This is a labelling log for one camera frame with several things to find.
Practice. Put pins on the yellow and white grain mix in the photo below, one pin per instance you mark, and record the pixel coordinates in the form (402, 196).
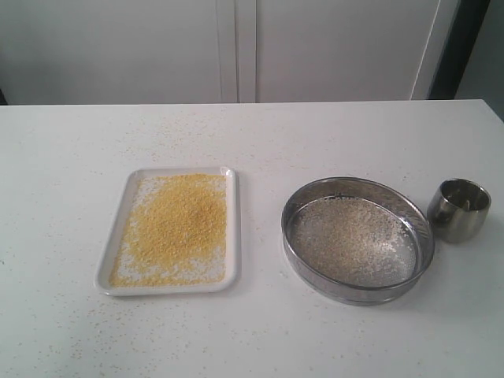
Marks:
(354, 241)

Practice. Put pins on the stainless steel cup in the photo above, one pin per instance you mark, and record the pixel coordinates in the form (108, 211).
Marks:
(458, 210)

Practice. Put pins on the round steel mesh sieve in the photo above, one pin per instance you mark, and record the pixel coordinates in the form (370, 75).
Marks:
(380, 195)

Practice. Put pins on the dark door frame post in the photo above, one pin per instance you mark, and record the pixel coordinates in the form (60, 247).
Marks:
(461, 39)

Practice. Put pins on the yellow millet in tray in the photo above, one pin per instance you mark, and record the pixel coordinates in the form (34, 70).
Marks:
(175, 234)

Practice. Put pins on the white square tray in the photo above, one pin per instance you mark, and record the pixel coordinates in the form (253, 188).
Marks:
(130, 193)

